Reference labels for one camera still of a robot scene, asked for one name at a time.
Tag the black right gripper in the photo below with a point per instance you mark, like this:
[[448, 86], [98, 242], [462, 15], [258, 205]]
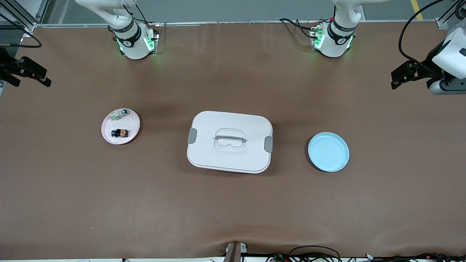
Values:
[[7, 67]]

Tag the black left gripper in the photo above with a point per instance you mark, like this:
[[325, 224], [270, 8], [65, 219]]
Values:
[[430, 68]]

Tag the orange and black switch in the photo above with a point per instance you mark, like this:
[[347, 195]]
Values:
[[120, 133]]

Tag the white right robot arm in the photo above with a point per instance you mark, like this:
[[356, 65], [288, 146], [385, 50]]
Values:
[[133, 47]]

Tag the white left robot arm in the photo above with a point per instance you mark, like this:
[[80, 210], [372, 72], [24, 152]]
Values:
[[336, 40]]

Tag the pink round plate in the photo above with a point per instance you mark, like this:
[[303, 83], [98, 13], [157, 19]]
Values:
[[125, 122]]

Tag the light blue round plate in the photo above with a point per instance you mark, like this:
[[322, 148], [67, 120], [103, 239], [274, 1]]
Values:
[[328, 152]]

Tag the grey box latch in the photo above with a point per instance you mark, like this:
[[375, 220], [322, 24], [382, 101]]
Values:
[[192, 135], [268, 144]]

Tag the white lidded storage box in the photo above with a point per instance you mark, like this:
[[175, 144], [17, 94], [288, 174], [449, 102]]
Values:
[[229, 160]]

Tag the brown table mat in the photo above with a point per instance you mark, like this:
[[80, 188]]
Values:
[[233, 211]]

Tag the aluminium frame profile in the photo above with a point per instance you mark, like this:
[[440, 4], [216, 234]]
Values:
[[446, 20], [25, 20]]

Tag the green and clear switch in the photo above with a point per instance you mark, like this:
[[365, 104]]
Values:
[[119, 115]]

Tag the silver table edge rail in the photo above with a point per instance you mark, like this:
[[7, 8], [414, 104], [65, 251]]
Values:
[[218, 23]]

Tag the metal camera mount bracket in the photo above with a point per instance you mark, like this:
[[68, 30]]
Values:
[[235, 253]]

